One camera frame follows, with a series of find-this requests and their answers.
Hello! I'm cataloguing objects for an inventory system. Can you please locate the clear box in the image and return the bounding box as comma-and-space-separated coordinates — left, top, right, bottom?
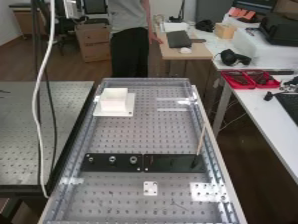
39, 77, 247, 224

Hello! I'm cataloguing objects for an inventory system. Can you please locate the small white box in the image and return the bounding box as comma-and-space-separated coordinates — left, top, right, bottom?
98, 86, 130, 113

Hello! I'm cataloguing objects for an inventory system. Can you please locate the thin stick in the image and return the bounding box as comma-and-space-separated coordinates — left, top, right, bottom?
192, 122, 208, 168

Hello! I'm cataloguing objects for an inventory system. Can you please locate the black plate with stick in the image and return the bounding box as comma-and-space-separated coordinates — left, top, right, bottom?
142, 153, 207, 174

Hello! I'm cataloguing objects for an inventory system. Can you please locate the person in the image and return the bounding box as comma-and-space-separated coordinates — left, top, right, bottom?
106, 0, 166, 79

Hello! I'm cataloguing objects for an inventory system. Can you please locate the black plate with bearings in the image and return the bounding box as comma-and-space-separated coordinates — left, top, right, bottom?
79, 152, 144, 173

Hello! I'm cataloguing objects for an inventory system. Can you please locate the white mouse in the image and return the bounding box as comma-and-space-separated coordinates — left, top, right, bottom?
178, 46, 194, 55

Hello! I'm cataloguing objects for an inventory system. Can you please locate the wooden desk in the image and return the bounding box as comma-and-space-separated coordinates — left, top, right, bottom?
155, 30, 215, 80

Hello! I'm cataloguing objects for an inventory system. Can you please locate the red tray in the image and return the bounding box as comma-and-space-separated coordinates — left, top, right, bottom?
219, 70, 258, 90
246, 69, 281, 89

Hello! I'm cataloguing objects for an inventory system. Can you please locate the small white mounting block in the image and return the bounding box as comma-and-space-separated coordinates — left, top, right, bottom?
140, 180, 159, 197

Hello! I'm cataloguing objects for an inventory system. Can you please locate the dark laptop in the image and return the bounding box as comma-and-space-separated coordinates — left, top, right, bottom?
164, 29, 194, 49

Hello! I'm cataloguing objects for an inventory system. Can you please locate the cardboard box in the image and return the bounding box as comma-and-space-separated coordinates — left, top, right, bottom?
73, 22, 113, 63

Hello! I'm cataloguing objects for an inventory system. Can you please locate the black headset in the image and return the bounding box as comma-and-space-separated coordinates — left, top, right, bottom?
219, 48, 252, 67

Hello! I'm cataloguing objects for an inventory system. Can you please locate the white desk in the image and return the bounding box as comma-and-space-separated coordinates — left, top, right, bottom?
190, 26, 298, 186

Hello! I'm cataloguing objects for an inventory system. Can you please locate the small wooden box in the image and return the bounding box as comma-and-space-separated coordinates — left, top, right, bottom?
212, 22, 236, 41

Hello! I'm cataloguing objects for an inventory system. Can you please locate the black keyboard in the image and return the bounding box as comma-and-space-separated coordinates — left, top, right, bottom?
272, 92, 298, 127

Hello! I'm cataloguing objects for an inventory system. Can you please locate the large black case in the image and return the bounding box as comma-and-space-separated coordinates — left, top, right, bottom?
258, 12, 298, 47

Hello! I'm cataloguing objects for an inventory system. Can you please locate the white flat base plate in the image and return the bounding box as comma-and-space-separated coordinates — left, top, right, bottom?
91, 92, 136, 118

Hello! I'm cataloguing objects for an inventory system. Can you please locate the white cable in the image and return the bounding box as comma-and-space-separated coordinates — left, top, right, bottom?
30, 0, 59, 199

